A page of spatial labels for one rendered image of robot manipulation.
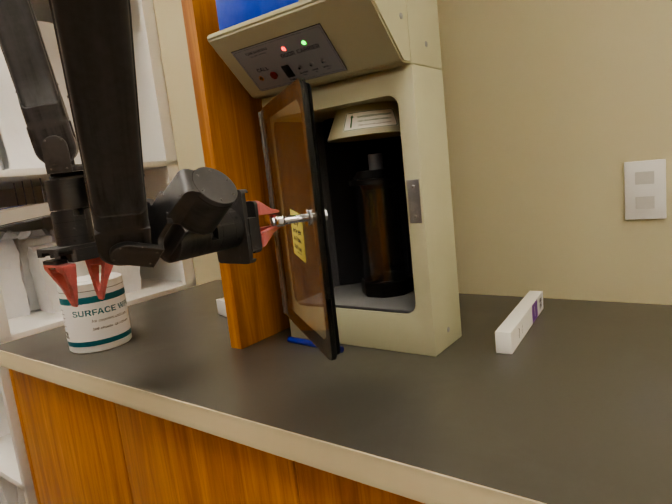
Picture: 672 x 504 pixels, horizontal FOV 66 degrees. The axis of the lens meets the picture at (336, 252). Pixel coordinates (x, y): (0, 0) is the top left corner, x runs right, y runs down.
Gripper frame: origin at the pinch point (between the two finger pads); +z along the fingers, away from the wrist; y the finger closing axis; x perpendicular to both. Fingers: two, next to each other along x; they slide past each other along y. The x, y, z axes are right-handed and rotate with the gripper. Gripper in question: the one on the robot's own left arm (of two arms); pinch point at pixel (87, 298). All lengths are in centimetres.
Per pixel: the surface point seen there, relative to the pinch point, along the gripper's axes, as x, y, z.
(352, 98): -34, 33, -27
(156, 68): 70, 73, -56
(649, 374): -76, 37, 17
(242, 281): -8.6, 26.1, 3.4
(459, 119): -35, 76, -24
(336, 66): -35, 29, -32
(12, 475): 80, 8, 60
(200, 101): -7.1, 23.8, -31.0
